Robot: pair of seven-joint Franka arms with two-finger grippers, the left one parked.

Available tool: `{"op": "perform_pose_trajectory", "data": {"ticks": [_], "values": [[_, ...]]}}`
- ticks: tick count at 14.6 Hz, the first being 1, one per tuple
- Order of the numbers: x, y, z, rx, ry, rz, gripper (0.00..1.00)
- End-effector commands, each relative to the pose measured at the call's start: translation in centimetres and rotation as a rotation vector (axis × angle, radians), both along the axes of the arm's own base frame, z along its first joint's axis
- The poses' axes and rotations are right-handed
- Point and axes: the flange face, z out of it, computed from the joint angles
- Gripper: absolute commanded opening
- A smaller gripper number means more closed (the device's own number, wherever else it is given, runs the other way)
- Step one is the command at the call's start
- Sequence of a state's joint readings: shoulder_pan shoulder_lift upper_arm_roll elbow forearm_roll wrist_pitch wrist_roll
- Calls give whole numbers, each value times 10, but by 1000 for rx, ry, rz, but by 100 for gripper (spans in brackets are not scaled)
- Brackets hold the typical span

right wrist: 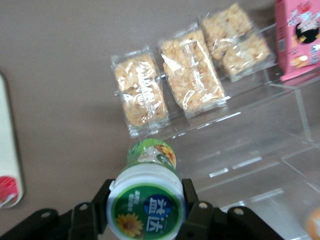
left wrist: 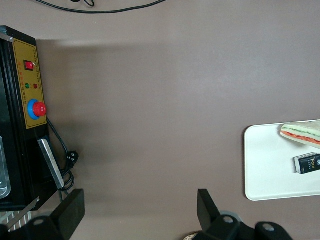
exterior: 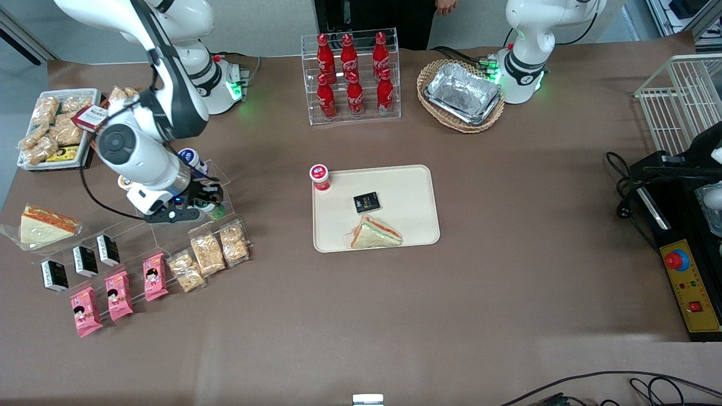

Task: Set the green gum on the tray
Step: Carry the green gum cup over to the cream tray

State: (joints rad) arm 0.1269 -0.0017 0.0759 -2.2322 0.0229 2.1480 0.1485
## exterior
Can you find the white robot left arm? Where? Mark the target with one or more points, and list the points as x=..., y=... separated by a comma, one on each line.
x=530, y=51

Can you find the blue gum bottle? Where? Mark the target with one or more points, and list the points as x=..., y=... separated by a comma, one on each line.
x=189, y=157

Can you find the small electronic board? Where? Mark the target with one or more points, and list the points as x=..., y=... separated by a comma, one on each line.
x=558, y=400

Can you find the clear puffed rice snack packet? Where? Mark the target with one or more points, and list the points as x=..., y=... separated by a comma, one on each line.
x=233, y=242
x=118, y=96
x=186, y=272
x=39, y=151
x=65, y=132
x=32, y=136
x=45, y=110
x=207, y=254
x=134, y=91
x=76, y=104

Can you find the white rectangular tray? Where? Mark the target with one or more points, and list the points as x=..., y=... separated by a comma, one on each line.
x=93, y=95

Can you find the metal shelf frame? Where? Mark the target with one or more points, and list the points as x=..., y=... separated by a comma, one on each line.
x=685, y=20

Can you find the small black chocolate box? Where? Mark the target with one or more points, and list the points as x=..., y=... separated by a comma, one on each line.
x=108, y=250
x=366, y=203
x=54, y=276
x=86, y=261

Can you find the grey metal bar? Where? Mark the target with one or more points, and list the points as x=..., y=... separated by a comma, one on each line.
x=28, y=42

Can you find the red gum bottle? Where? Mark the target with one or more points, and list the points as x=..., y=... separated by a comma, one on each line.
x=319, y=173

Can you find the person left hand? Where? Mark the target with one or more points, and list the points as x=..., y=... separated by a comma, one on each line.
x=447, y=5

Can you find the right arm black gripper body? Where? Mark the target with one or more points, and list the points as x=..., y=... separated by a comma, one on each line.
x=201, y=193

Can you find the brown table cover sheet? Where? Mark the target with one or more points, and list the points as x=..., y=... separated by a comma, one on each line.
x=507, y=254

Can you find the red cookie box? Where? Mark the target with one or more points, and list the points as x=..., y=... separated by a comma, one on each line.
x=90, y=117

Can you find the silver foil tray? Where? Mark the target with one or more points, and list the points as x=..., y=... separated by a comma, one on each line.
x=462, y=93

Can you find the orange gum bottle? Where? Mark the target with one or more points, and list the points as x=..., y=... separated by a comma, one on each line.
x=123, y=181

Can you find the light tan wicker basket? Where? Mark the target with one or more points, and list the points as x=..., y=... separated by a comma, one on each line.
x=428, y=73

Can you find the small white device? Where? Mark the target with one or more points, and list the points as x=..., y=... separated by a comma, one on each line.
x=368, y=400

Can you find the beige plastic serving tray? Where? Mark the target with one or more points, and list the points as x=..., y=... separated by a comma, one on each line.
x=406, y=197

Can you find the green gum bottle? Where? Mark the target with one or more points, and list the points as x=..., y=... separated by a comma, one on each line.
x=219, y=212

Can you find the yellow snack packet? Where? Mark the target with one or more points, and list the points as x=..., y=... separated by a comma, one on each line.
x=65, y=154

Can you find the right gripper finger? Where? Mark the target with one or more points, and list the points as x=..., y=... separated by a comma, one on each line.
x=201, y=206
x=216, y=194

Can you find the clear acrylic bottle rack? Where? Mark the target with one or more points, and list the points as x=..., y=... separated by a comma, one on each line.
x=368, y=117

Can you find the clear acrylic stepped display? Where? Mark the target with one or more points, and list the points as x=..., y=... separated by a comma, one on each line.
x=169, y=239

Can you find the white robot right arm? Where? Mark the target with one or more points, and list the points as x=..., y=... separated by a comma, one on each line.
x=169, y=101

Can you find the wrapped triangle sandwich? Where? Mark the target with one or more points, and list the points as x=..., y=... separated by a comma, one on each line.
x=372, y=235
x=42, y=228

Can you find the black control box yellow panel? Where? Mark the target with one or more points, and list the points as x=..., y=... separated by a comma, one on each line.
x=691, y=287

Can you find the pink cartoon snack packet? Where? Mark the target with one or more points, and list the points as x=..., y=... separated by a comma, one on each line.
x=86, y=312
x=155, y=276
x=119, y=296

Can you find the red cola bottle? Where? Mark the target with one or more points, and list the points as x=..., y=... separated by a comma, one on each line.
x=355, y=98
x=326, y=59
x=326, y=101
x=348, y=59
x=380, y=56
x=385, y=93

